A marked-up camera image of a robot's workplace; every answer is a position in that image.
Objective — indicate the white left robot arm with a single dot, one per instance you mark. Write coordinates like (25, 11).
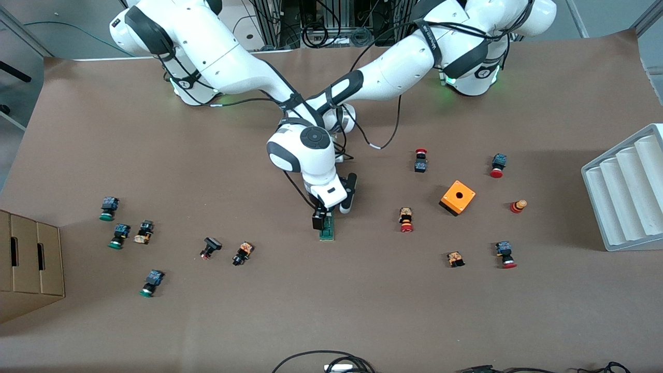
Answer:
(404, 72)

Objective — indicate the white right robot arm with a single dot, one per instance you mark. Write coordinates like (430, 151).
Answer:
(233, 62)

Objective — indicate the red button with orange base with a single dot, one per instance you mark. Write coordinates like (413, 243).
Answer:
(405, 219)

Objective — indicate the black square-head push button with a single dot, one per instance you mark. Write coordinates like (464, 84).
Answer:
(210, 247)

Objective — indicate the red mushroom push button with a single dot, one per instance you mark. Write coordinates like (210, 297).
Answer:
(420, 161)
(498, 166)
(505, 254)

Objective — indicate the orange contact block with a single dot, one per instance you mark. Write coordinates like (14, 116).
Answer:
(455, 258)

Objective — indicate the white power plug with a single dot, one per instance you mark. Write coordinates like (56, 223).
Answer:
(339, 368)

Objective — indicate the green mushroom push button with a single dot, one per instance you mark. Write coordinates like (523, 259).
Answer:
(151, 282)
(109, 208)
(119, 235)

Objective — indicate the red yellow button head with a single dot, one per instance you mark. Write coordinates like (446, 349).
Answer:
(518, 206)

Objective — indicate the black equipment rack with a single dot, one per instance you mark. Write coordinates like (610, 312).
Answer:
(321, 20)

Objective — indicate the brown cardboard box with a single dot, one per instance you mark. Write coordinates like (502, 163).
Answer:
(31, 259)

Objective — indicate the grey ribbed plastic tray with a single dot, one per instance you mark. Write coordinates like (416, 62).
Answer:
(627, 191)

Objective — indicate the black selector switch orange base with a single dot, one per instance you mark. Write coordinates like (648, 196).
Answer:
(242, 253)
(143, 232)

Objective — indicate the orange button enclosure box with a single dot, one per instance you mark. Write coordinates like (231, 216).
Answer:
(458, 198)

